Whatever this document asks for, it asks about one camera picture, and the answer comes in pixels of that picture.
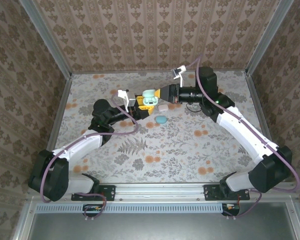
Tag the blue earbud charging case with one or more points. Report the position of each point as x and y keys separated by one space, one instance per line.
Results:
x=161 y=120

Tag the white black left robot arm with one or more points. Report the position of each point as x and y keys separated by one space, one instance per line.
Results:
x=77 y=146

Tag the mint green earbud charging case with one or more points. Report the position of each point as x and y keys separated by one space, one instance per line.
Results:
x=150 y=95

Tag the aluminium table side rail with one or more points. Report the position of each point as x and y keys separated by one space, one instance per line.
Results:
x=58 y=112
x=257 y=100

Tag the aluminium base beam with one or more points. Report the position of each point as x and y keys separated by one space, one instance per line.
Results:
x=160 y=192

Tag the grey metal panel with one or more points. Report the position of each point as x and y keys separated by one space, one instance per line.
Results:
x=165 y=227

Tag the aluminium frame post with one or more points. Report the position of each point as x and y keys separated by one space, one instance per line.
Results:
x=49 y=40
x=268 y=37

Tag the aluminium table back rail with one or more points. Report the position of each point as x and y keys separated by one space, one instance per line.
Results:
x=130 y=72

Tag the black connector module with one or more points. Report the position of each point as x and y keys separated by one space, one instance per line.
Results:
x=92 y=208
x=231 y=208

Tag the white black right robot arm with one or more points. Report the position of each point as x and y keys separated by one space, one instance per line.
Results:
x=240 y=130

